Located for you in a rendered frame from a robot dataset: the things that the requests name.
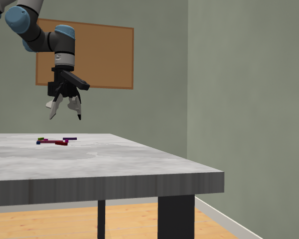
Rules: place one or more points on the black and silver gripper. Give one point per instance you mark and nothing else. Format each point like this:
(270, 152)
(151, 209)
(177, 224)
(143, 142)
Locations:
(61, 88)

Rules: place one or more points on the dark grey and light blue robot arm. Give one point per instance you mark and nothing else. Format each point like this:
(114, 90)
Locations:
(22, 20)

